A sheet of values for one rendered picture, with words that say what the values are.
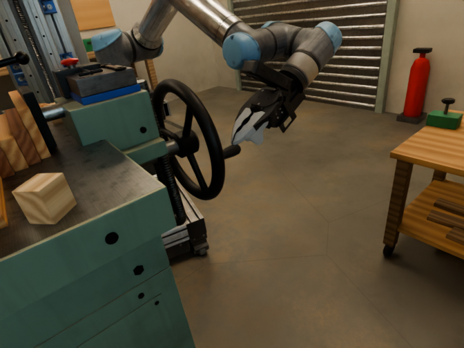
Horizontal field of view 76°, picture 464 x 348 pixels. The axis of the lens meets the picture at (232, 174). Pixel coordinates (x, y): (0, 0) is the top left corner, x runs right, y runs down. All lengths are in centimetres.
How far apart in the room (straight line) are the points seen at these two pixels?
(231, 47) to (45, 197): 49
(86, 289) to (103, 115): 27
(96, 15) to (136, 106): 358
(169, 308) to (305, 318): 80
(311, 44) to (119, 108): 44
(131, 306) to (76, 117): 31
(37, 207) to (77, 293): 17
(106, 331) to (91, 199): 24
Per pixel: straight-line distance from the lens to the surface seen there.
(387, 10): 314
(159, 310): 57
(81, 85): 54
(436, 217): 153
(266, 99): 65
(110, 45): 125
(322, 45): 74
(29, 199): 35
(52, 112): 59
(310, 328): 128
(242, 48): 67
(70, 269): 36
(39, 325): 50
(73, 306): 49
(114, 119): 55
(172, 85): 63
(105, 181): 40
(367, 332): 130
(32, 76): 136
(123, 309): 53
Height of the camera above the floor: 107
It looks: 29 degrees down
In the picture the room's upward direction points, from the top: 8 degrees counter-clockwise
